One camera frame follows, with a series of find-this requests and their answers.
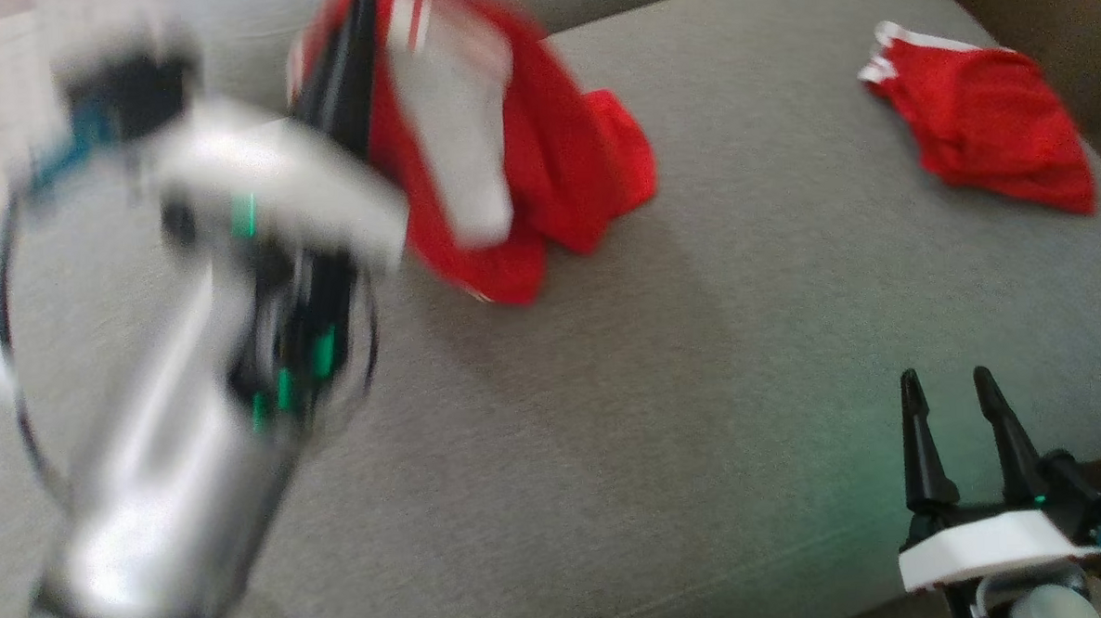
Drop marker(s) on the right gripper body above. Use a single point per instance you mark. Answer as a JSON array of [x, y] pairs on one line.
[[931, 520]]

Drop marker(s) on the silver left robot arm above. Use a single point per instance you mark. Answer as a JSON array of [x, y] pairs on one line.
[[151, 512]]

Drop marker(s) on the grey fabric sofa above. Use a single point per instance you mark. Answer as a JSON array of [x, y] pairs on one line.
[[657, 416]]

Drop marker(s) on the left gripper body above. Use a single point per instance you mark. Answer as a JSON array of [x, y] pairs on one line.
[[301, 338]]

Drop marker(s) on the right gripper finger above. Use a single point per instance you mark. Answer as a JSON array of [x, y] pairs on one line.
[[924, 460], [1012, 447]]

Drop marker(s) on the red shorts with white trim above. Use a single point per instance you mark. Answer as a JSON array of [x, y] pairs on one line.
[[988, 123]]

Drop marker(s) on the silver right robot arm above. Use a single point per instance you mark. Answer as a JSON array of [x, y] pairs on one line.
[[1047, 603]]

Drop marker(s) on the red basketball jersey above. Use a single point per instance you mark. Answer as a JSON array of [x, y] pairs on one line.
[[581, 159]]

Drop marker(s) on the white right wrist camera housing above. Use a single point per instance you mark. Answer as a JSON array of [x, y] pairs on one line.
[[979, 550]]

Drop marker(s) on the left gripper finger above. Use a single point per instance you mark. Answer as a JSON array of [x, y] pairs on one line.
[[341, 77]]

